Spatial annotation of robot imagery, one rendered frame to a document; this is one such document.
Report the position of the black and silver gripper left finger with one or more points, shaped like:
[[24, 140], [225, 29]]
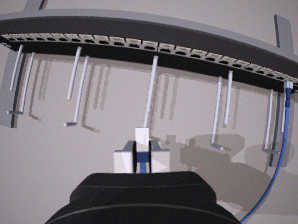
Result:
[[125, 161]]

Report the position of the blue patch cord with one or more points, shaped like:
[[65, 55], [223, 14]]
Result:
[[287, 105]]

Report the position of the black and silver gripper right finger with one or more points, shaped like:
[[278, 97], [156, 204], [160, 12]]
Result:
[[159, 159]]

